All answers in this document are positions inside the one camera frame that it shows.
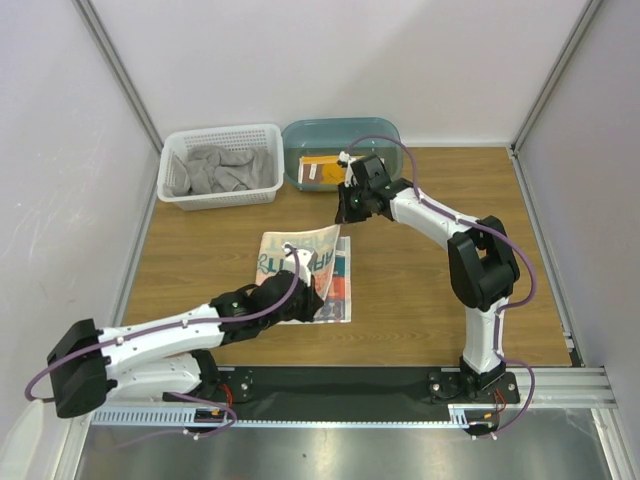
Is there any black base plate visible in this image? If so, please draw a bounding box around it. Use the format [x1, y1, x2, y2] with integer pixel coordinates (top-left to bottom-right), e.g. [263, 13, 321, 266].
[187, 366, 523, 423]

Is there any yellow brown bear towel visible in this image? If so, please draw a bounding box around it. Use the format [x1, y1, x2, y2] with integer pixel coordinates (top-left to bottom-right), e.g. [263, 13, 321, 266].
[298, 155, 346, 185]

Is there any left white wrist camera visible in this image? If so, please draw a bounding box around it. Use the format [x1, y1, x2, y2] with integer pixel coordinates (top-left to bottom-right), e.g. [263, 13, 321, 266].
[282, 242, 315, 287]

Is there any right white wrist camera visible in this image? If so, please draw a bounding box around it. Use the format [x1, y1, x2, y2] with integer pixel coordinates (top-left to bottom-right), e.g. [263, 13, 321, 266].
[337, 151, 356, 187]

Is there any grey folded towel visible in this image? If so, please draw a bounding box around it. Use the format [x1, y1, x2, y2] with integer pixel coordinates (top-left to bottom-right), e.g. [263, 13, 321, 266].
[166, 146, 275, 197]

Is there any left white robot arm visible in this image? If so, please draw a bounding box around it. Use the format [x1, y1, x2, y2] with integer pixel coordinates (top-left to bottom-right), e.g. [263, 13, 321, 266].
[47, 270, 324, 419]

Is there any orange white lettered towel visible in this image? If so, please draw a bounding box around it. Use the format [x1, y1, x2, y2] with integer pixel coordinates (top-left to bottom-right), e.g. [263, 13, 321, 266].
[256, 225, 352, 324]

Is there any white plastic basket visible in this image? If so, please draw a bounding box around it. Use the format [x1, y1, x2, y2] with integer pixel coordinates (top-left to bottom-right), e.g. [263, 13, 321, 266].
[157, 124, 284, 211]

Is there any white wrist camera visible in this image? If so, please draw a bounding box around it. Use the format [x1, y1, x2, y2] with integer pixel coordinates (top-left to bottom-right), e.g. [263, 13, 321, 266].
[337, 151, 356, 187]
[282, 242, 315, 287]

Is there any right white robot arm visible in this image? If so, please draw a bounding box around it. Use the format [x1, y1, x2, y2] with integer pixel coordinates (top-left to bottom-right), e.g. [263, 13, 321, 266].
[336, 152, 520, 402]

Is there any aluminium frame rail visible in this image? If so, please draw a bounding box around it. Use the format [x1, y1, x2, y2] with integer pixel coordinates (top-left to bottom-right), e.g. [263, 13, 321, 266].
[93, 367, 616, 436]

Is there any teal plastic tub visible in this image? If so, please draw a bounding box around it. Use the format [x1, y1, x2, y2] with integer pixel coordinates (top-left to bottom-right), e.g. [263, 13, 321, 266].
[282, 117, 404, 192]

